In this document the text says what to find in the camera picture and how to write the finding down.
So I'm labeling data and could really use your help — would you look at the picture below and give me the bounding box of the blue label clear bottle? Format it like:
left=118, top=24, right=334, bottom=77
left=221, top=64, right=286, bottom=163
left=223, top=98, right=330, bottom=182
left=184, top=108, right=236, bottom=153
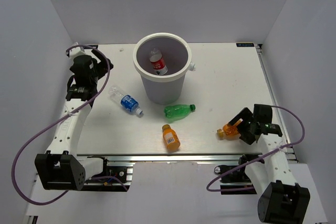
left=109, top=85, right=143, bottom=117

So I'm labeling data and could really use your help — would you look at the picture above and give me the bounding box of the red label clear bottle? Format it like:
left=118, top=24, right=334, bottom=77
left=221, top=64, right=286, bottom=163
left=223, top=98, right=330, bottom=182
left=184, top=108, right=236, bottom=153
left=149, top=48, right=168, bottom=76

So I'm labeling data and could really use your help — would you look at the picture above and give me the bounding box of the green plastic bottle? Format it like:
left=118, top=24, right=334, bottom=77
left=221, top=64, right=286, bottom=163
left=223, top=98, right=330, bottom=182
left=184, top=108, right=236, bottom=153
left=164, top=104, right=196, bottom=122

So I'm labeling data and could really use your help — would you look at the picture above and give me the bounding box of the orange bottle with barcode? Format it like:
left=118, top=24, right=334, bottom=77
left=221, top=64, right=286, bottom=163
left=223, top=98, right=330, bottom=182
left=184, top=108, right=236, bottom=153
left=162, top=124, right=181, bottom=153

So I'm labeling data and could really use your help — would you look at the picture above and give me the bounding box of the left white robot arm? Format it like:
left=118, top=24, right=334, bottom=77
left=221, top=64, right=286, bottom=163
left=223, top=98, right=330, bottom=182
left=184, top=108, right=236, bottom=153
left=35, top=47, right=113, bottom=190

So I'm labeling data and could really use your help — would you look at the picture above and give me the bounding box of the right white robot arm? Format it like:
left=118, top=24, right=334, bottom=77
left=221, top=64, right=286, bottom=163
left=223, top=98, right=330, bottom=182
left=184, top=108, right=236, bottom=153
left=228, top=104, right=310, bottom=223

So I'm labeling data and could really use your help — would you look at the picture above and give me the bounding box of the white plastic bin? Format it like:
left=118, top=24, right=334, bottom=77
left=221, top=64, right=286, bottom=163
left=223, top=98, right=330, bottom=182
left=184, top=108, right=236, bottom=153
left=133, top=33, right=195, bottom=105

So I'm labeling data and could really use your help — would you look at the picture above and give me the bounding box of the blue label sticker right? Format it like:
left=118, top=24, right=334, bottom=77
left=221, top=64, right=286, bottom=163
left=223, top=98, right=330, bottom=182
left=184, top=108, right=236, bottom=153
left=236, top=42, right=255, bottom=47

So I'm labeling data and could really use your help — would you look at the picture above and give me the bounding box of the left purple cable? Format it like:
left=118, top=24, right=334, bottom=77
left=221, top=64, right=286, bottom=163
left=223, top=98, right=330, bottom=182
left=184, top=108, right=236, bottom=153
left=10, top=45, right=132, bottom=206

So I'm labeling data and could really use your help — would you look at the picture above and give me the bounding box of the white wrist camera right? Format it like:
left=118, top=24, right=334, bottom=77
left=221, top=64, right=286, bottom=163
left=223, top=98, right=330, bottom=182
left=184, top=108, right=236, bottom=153
left=239, top=130, right=260, bottom=145

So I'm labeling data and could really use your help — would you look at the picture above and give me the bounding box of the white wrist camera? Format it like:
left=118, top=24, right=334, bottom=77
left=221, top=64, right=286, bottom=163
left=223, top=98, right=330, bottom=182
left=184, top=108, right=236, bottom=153
left=66, top=42, right=86, bottom=61
left=239, top=130, right=260, bottom=145

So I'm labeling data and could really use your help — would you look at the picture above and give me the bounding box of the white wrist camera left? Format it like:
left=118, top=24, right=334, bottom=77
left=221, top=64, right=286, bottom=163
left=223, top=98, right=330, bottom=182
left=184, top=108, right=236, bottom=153
left=66, top=42, right=86, bottom=61

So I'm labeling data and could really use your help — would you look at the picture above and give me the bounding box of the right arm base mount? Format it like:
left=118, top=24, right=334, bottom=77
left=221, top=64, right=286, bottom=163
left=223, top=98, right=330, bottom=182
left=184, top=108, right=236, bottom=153
left=214, top=154, right=258, bottom=195

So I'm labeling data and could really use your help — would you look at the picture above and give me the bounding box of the aluminium front rail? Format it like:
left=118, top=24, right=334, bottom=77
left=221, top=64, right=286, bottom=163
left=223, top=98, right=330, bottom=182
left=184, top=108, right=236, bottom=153
left=104, top=153, right=271, bottom=164

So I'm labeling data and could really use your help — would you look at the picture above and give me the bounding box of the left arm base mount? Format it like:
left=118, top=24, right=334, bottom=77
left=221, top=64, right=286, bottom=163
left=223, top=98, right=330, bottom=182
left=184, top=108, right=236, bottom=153
left=82, top=157, right=134, bottom=192

